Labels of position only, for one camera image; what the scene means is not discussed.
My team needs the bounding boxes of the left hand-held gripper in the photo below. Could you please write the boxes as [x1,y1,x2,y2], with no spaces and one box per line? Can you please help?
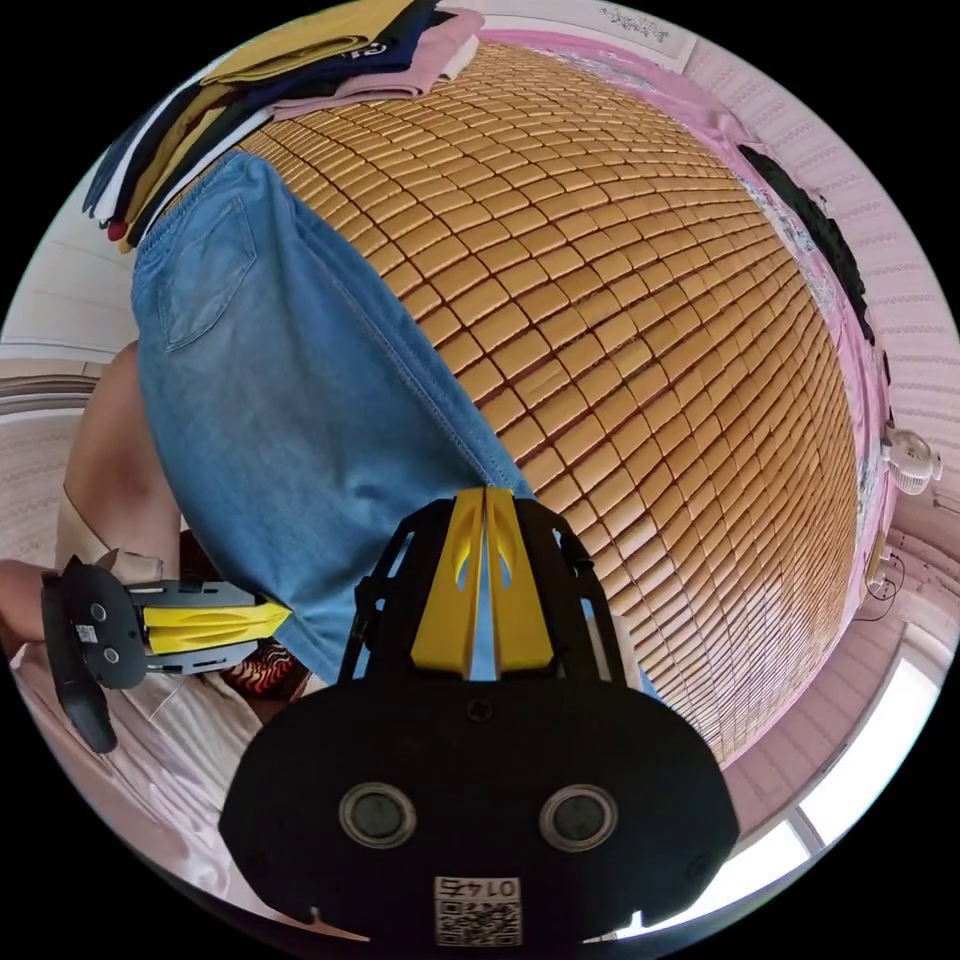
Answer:
[43,548,295,692]

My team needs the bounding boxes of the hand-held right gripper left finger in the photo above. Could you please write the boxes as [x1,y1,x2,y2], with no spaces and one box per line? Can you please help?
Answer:
[409,487,487,674]

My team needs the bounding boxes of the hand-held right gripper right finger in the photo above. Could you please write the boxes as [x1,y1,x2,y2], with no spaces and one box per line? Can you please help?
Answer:
[485,485,555,673]

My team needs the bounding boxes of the blue jeans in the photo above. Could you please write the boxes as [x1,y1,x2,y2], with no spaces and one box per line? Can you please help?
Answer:
[130,149,640,685]

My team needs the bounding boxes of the person's left hand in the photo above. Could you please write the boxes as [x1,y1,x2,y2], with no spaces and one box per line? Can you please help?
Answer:
[0,558,52,648]

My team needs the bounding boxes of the person's body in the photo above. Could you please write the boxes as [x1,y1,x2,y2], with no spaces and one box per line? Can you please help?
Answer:
[53,338,316,759]

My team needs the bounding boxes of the bed with woven mat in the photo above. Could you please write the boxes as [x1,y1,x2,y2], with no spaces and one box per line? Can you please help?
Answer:
[146,28,904,770]

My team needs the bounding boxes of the window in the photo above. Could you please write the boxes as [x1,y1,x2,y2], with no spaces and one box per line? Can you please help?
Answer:
[728,620,955,868]

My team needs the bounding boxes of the white fan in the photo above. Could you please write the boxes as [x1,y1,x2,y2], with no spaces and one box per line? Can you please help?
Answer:
[879,429,944,498]

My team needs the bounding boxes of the black garment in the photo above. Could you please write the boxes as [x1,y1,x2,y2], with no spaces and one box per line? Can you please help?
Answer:
[737,144,877,348]

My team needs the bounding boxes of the pile of clothes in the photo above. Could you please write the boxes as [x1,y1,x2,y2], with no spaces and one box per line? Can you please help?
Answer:
[82,0,487,253]

